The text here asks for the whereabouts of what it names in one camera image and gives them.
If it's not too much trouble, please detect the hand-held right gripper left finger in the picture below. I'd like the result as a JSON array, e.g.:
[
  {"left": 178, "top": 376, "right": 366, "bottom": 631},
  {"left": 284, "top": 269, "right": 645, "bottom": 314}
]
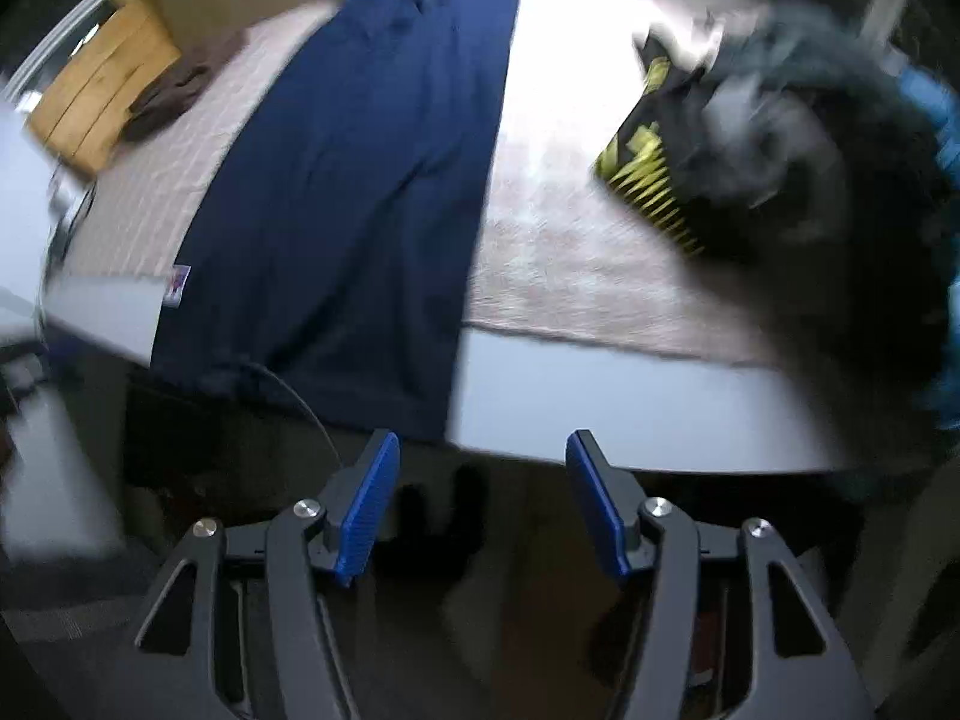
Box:
[{"left": 133, "top": 429, "right": 402, "bottom": 720}]

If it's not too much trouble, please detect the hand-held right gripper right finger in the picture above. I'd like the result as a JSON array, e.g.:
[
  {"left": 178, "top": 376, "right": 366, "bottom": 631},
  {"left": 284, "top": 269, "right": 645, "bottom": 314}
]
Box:
[{"left": 565, "top": 429, "right": 878, "bottom": 720}]

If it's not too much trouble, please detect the navy blue shirt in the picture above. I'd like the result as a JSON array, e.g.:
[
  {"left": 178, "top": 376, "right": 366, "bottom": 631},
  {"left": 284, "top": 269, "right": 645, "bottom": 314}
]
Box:
[{"left": 150, "top": 0, "right": 522, "bottom": 443}]

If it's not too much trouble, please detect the pile of dark clothes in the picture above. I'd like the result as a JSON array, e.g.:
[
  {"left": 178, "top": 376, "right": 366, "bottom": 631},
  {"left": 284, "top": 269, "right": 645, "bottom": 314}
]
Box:
[{"left": 697, "top": 0, "right": 953, "bottom": 421}]

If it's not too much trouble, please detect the beige woven mat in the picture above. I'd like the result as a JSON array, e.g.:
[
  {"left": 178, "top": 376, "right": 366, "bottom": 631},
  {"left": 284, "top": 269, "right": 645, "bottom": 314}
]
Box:
[{"left": 56, "top": 0, "right": 796, "bottom": 368}]

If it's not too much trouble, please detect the black garment with yellow print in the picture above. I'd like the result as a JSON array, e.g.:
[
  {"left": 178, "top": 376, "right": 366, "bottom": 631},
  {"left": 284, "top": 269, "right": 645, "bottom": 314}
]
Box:
[{"left": 592, "top": 26, "right": 758, "bottom": 260}]

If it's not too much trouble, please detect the brown garment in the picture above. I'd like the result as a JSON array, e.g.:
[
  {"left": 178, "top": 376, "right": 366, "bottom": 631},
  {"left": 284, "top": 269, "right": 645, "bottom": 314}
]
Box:
[{"left": 120, "top": 30, "right": 252, "bottom": 143}]

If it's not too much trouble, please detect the light blue garment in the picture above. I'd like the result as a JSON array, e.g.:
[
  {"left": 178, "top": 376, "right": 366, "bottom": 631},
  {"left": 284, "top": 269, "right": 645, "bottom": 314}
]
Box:
[{"left": 896, "top": 64, "right": 960, "bottom": 413}]

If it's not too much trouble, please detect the thin cable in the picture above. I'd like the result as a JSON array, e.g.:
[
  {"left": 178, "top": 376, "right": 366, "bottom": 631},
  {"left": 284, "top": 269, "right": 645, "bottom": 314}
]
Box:
[{"left": 238, "top": 361, "right": 347, "bottom": 470}]

